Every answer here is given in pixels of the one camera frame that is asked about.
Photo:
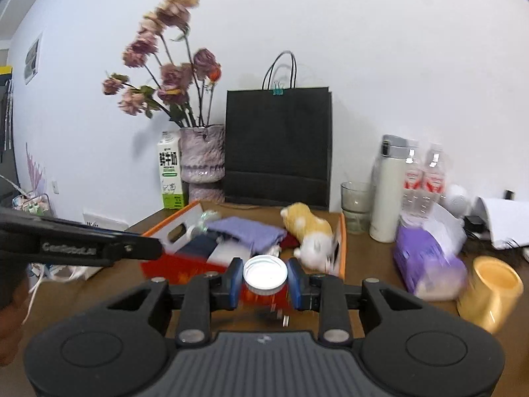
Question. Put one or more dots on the black paper bag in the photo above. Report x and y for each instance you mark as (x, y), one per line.
(279, 144)

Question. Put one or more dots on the purple textured vase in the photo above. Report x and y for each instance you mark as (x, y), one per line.
(202, 157)

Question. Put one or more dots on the small black adapter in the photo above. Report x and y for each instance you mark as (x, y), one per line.
(509, 193)

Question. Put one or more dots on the dark blue pouch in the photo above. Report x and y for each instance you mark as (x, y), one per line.
(200, 246)

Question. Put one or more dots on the dried pink flower bouquet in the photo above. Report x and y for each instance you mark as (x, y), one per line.
(173, 78)

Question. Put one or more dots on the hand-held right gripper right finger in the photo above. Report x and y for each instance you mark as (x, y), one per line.
(295, 281)

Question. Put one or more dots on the clear water bottle red label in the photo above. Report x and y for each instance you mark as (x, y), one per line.
(434, 182)
(413, 182)

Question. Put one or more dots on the white box with print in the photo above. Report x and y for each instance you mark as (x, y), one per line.
(103, 219)

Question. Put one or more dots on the person's left hand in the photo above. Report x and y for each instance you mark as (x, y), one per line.
(10, 335)

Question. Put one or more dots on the black charger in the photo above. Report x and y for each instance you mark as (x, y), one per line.
(473, 221)

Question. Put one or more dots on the green binder clip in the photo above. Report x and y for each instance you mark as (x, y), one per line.
(277, 89)

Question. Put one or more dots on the white flat bag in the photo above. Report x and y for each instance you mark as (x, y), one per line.
(78, 271)

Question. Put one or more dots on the small cluttered rack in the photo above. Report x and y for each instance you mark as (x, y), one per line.
(29, 206)

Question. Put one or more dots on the white round camera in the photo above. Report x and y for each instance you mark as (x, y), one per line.
(456, 198)

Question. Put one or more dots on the purple feather decoration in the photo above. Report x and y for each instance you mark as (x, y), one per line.
(35, 169)

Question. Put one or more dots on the wooden desktop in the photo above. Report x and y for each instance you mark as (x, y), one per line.
(372, 264)

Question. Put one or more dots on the purple folded cloth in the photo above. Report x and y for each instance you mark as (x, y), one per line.
(248, 231)

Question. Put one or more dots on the orange storage box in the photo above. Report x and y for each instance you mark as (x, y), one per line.
(173, 266)

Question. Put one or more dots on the white wall outlet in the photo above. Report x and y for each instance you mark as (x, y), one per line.
(56, 186)

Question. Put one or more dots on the white papers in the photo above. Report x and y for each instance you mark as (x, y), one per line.
(502, 221)

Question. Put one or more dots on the small white box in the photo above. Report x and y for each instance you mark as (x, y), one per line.
(229, 254)

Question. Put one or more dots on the clear glass cup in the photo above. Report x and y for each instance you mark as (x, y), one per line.
(355, 204)

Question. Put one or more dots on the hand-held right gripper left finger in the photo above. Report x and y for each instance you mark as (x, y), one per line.
(234, 281)

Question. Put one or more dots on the wall picture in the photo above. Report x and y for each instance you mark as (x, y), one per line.
(32, 58)

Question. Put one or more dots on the white thermos bottle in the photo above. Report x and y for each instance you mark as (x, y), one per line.
(388, 190)

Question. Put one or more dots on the yellow plush toy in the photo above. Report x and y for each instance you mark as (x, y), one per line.
(310, 223)

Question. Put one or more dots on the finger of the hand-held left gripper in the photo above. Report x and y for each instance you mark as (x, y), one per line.
(140, 248)

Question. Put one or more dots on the purple tissue pack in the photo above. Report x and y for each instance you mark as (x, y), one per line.
(430, 260)

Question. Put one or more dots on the yellow cup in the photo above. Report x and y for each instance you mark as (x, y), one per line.
(489, 293)

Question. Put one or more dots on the white green milk carton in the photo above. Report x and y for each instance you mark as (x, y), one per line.
(170, 169)

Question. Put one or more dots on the white lidded jar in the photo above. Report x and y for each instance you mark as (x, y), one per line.
(264, 273)

